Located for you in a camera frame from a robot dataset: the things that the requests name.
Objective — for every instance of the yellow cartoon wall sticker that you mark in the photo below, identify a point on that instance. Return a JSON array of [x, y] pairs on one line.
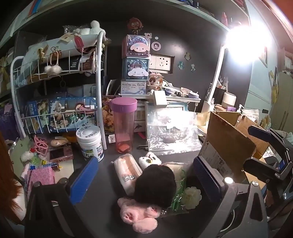
[[274, 84]]

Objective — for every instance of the round cartoon sticker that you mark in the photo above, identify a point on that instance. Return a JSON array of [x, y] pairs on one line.
[[156, 46]]

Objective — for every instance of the white blue paper box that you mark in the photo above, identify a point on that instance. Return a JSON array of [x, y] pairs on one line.
[[132, 87]]

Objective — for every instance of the small cartoon figure display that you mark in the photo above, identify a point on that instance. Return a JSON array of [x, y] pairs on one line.
[[155, 81]]

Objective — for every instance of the rolled white poster bag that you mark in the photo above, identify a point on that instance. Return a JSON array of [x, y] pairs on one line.
[[57, 45]]

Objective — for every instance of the white cat plush toy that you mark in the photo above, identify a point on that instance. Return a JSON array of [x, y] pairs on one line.
[[150, 160]]

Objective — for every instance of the pink patterned tissue pack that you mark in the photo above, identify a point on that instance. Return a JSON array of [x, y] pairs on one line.
[[41, 179]]

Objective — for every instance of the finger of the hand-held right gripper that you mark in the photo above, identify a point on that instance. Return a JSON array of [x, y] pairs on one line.
[[259, 133], [258, 167]]

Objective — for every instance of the pink hair claw clip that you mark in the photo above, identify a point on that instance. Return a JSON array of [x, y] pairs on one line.
[[41, 145]]

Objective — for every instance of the white wall socket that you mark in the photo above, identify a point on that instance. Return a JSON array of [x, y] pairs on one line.
[[161, 63]]

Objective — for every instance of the reddish hair strands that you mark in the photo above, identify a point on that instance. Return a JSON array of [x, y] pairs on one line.
[[9, 183]]

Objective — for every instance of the white desk lamp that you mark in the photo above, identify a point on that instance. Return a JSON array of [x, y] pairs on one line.
[[217, 68]]

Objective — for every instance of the small cartoon wall sticker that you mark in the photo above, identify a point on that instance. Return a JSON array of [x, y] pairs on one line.
[[193, 67], [187, 56], [180, 65]]

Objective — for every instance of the pink plush toy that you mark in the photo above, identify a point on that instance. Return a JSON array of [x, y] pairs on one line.
[[137, 215]]

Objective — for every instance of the white plush doll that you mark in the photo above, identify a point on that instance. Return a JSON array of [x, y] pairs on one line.
[[93, 28]]

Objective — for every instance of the red haired bobble figure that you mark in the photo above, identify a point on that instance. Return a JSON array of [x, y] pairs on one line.
[[135, 25]]

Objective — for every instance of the orange snack bag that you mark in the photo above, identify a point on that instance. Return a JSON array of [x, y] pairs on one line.
[[107, 114]]

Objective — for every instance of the black plush toy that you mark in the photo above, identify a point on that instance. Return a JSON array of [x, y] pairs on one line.
[[153, 185]]

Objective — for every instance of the white cylinder humidifier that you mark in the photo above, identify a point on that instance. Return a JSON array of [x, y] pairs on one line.
[[229, 100]]

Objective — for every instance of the blue anime print box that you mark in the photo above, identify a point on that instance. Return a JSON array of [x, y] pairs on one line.
[[61, 114]]

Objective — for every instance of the black print box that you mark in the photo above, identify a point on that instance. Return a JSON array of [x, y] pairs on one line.
[[68, 63]]

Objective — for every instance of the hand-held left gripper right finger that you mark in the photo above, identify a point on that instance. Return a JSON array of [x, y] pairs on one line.
[[206, 178]]

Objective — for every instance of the brown cardboard box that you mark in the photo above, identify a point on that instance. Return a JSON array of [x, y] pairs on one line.
[[229, 139]]

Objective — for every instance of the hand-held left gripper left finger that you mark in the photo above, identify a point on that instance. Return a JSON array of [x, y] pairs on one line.
[[83, 177]]

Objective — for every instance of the framed wall picture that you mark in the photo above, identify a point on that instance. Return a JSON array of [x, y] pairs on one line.
[[263, 57]]

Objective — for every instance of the white pompom toy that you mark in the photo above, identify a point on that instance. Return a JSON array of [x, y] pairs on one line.
[[27, 155]]

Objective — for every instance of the white fluffy pompom pair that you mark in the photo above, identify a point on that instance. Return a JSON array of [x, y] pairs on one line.
[[52, 69]]

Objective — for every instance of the pink handheld game console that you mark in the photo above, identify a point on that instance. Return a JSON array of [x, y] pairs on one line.
[[61, 153]]

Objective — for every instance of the white desk riser shelf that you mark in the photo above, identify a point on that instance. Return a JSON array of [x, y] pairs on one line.
[[178, 98]]

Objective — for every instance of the clear plastic zip bag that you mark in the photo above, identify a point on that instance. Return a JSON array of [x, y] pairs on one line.
[[171, 130]]

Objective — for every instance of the white power adapter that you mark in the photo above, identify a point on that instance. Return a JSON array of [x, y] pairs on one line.
[[160, 98]]

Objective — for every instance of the pink white towel pack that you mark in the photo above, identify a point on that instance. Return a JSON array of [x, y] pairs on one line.
[[126, 169]]

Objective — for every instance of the white plastic jar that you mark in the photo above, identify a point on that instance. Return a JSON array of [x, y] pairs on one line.
[[89, 144]]

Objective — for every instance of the plastic white flower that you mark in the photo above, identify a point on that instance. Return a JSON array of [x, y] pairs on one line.
[[192, 196]]

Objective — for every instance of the pink tumbler with purple lid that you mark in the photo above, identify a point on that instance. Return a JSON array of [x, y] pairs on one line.
[[123, 125]]

